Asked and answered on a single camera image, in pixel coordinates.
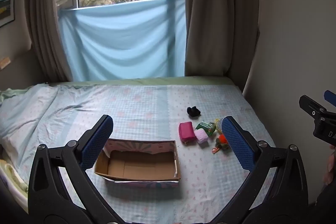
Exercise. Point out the white green pillow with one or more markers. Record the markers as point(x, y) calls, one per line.
point(11, 179)

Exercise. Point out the green mattress sheet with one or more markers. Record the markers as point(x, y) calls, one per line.
point(157, 80)

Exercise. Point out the checked floral bed sheet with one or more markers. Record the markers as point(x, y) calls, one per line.
point(136, 108)

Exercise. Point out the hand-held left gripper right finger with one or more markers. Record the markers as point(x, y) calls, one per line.
point(239, 145)

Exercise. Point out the person's right forearm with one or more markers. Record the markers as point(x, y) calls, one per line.
point(326, 203)

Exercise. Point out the green wet wipes packet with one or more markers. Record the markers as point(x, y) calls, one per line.
point(206, 128)

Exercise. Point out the small yellow clear packet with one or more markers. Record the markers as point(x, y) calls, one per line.
point(218, 124)

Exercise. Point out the cardboard box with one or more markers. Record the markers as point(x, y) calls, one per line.
point(136, 166)

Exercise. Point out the light blue hanging cloth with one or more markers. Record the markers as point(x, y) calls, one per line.
point(120, 40)

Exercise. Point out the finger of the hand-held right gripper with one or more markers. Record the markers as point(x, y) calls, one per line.
point(311, 107)
point(330, 96)

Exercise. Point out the pink fluffy scrunchie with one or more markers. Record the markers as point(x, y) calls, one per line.
point(201, 136)

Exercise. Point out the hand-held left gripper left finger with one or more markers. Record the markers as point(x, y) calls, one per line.
point(95, 145)

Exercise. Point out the person's right hand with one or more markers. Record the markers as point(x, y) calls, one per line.
point(331, 166)

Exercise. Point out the beige curtain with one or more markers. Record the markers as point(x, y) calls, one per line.
point(44, 16)
point(212, 16)

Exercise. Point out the pink zip pouch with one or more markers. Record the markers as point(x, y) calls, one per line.
point(187, 132)

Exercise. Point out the framed wall picture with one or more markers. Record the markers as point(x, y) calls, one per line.
point(6, 1)

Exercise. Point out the black scrunchie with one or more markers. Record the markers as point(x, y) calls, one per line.
point(193, 111)

